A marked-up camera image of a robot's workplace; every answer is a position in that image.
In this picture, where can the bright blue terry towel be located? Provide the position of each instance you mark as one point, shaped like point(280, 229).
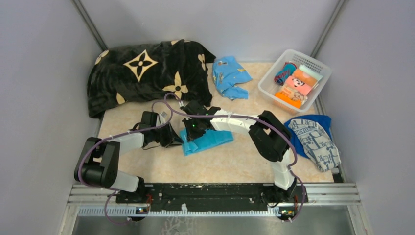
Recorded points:
point(208, 140)

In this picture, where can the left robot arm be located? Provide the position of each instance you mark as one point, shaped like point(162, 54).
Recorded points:
point(99, 160)

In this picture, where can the light blue patterned cloth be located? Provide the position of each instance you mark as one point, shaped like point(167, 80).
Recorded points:
point(227, 74)

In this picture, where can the aluminium frame rail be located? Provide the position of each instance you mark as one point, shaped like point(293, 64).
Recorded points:
point(98, 202)

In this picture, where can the black blanket with beige flowers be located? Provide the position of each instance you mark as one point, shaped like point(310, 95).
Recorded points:
point(146, 72)

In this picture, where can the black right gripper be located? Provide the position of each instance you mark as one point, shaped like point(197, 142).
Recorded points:
point(191, 135)

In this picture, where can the striped rolled towel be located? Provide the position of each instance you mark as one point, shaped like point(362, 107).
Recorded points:
point(286, 71)

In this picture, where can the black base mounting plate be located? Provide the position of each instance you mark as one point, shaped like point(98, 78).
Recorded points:
point(242, 197)

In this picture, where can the white blue printed towel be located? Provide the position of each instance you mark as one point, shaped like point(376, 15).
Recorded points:
point(317, 144)

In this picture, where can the pink panda rolled towel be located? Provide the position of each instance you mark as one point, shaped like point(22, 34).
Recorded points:
point(298, 85)

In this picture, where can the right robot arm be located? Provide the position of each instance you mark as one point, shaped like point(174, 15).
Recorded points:
point(268, 134)

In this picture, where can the mint green rolled towel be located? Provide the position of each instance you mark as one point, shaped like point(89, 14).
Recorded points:
point(310, 72)

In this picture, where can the orange bear rolled towel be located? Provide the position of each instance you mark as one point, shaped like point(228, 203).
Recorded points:
point(291, 96)

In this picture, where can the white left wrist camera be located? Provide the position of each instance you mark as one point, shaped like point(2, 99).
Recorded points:
point(163, 119)

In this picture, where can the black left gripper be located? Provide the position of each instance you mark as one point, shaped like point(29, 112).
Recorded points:
point(172, 137)

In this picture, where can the white plastic basket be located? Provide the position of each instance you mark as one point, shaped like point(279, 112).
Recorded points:
point(268, 87)

